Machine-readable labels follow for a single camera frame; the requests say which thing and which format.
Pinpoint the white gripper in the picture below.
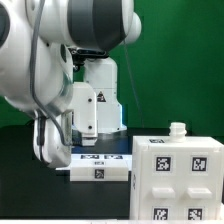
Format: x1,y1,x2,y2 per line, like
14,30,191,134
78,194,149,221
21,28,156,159
33,111,72,168

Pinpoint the white cabinet top block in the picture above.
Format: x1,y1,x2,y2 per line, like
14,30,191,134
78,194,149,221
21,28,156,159
70,159,129,181

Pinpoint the white cabinet body box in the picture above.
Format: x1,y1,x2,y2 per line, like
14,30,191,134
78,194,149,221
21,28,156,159
129,122,224,220

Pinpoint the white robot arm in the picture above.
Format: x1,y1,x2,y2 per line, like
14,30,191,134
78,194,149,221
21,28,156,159
0,0,141,168

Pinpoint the white marker base sheet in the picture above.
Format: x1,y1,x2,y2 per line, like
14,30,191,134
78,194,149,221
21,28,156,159
57,154,132,171

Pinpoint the grey arm hose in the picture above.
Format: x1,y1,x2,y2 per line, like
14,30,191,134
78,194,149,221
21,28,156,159
29,0,73,147

